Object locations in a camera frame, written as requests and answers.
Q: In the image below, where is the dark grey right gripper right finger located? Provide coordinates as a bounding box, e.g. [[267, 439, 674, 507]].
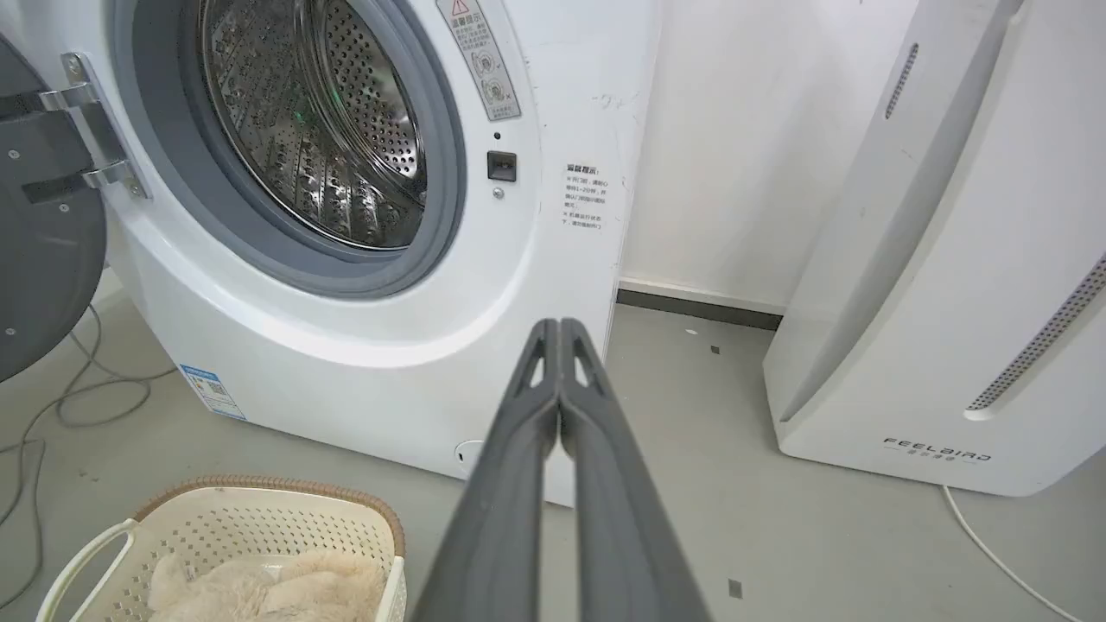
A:
[[558, 318, 711, 622]]

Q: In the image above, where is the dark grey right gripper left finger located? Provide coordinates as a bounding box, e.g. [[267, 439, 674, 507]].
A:
[[411, 318, 561, 622]]

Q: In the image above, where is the cream fluffy fabric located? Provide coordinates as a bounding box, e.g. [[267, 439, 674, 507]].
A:
[[149, 550, 387, 622]]

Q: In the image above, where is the dark washing machine door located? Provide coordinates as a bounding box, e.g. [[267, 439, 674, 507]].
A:
[[0, 35, 109, 383]]

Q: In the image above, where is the white front-load washing machine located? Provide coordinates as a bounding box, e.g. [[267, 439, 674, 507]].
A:
[[0, 0, 664, 507]]

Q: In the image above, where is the cream perforated laundry basket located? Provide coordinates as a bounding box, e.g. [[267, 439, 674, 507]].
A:
[[35, 474, 407, 622]]

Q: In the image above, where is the white Feelbird air purifier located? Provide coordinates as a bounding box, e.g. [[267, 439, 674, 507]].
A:
[[764, 0, 1106, 498]]

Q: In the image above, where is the white power cable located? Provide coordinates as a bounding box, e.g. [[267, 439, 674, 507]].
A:
[[941, 485, 1083, 622]]

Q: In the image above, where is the grey power cable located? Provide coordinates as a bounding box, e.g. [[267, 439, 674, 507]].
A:
[[0, 304, 178, 611]]

